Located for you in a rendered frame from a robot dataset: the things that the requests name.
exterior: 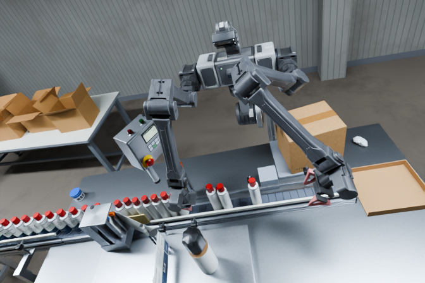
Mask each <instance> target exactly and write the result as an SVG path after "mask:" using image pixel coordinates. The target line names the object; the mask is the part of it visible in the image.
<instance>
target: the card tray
mask: <svg viewBox="0 0 425 283"><path fill-rule="evenodd" d="M351 170H352V174H353V177H354V179H353V180H354V184H355V187H356V189H357V192H358V198H359V200H360V202H361V204H362V206H363V208H364V210H365V212H366V214H367V216H368V217H370V216H376V215H385V214H394V213H400V212H409V211H414V210H423V209H425V184H424V182H423V181H422V179H421V178H420V177H419V176H418V175H417V173H416V172H415V170H413V168H412V167H411V165H410V164H409V163H408V162H407V160H398V161H394V162H387V163H382V164H374V165H370V166H362V167H355V168H351Z"/></svg>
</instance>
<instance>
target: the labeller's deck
mask: <svg viewBox="0 0 425 283"><path fill-rule="evenodd" d="M200 232H201V233H202V235H203V237H204V238H205V239H206V240H207V242H208V243H209V245H210V247H211V249H212V250H213V252H214V254H215V255H216V257H217V259H218V262H219V265H218V269H217V270H216V271H215V273H213V274H211V275H206V274H204V273H203V272H202V271H201V270H200V268H199V267H198V265H197V264H196V263H195V261H194V260H193V258H192V257H191V256H190V254H189V252H188V251H187V249H186V248H185V247H184V245H183V244H182V237H183V236H182V235H183V233H181V234H172V235H167V236H163V238H164V239H165V240H166V242H167V243H168V244H169V245H170V246H171V247H172V252H171V253H170V254H169V255H168V281H167V283H256V278H255V272H254V262H253V257H252V248H251V242H250V232H249V227H248V225H247V224H245V225H240V226H231V227H222V228H217V229H208V230H203V231H200ZM155 259H156V245H155V244H154V243H153V242H152V241H151V239H150V238H144V239H135V240H132V242H131V245H130V248H128V249H122V250H113V251H105V250H104V249H102V252H101V256H100V259H99V262H98V265H97V268H96V271H95V275H94V278H93V281H92V283H153V281H151V277H154V267H155Z"/></svg>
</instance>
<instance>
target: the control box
mask: <svg viewBox="0 0 425 283"><path fill-rule="evenodd" d="M139 119H143V120H144V118H143V116H142V114H139V115H138V116H137V117H136V118H135V119H134V120H133V121H132V122H131V123H129V124H128V125H127V126H126V127H125V128H123V129H122V130H121V131H120V132H119V133H118V134H117V135H116V136H115V137H114V140H115V142H116V143H117V144H118V146H119V147H120V148H121V150H122V151H123V153H124V154H125V156H126V157H127V159H128V160H129V161H130V163H131V164H132V165H133V166H135V167H137V168H139V169H141V170H143V171H146V170H147V169H148V168H149V166H147V164H146V163H145V162H146V160H147V159H149V158H152V159H154V161H155V160H156V159H157V158H158V157H159V156H160V155H161V154H162V152H163V151H162V148H161V143H159V145H158V146H157V147H156V148H155V149H154V150H153V151H152V152H150V151H149V149H148V148H147V146H148V145H149V144H150V143H151V142H152V141H153V140H154V139H155V138H156V137H157V136H158V133H157V134H156V135H155V136H154V137H153V138H152V139H151V140H150V141H149V142H148V143H147V144H146V143H145V141H144V139H143V138H142V136H141V134H142V133H143V132H144V131H145V130H146V129H147V128H148V127H149V126H150V125H151V124H152V123H153V120H144V121H145V124H144V125H142V126H141V125H139ZM129 129H131V130H132V131H133V132H134V134H133V135H132V136H128V133H127V131H128V130H129Z"/></svg>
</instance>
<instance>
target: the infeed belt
mask: <svg viewBox="0 0 425 283"><path fill-rule="evenodd" d="M314 195H315V191H314V188H312V189H311V188H306V189H301V190H293V191H290V192H289V191H286V192H281V193H275V194H274V193H273V194H269V195H261V199H262V204H263V203H271V202H280V201H284V200H293V199H298V198H305V197H310V196H314ZM339 198H340V197H334V198H327V200H334V199H339ZM309 202H310V201H308V202H299V203H291V204H286V205H278V206H273V207H264V208H257V209H252V210H243V211H238V212H230V213H225V214H217V215H208V216H203V217H196V218H195V219H203V218H208V217H216V216H221V215H230V214H238V213H243V212H251V211H256V210H264V209H269V208H278V207H286V206H291V205H300V204H305V203H309ZM231 203H232V205H233V208H237V207H246V206H250V205H253V204H252V199H251V197H248V198H241V199H236V200H231ZM212 211H214V209H213V206H212V205H211V203H207V204H203V205H195V206H192V211H190V213H189V215H190V214H199V213H203V212H212ZM191 219H194V218H191ZM191 219H182V220H174V221H169V222H165V224H168V223H173V222H181V221H186V220H191ZM158 224H162V222H161V223H156V224H151V223H150V224H144V225H146V226H155V225H158ZM85 235H88V234H86V233H85V232H84V231H82V232H81V233H77V232H75V231H74V230H73V232H72V233H71V234H69V235H66V234H65V233H64V234H63V237H62V239H63V238H72V237H77V236H85Z"/></svg>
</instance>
